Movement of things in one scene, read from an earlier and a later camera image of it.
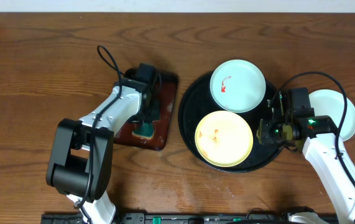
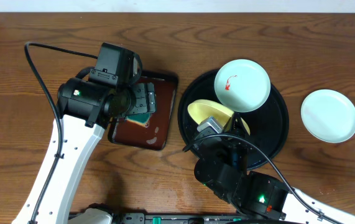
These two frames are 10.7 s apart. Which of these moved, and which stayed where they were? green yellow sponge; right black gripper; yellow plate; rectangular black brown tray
Moved: green yellow sponge; right black gripper; yellow plate
Stayed: rectangular black brown tray
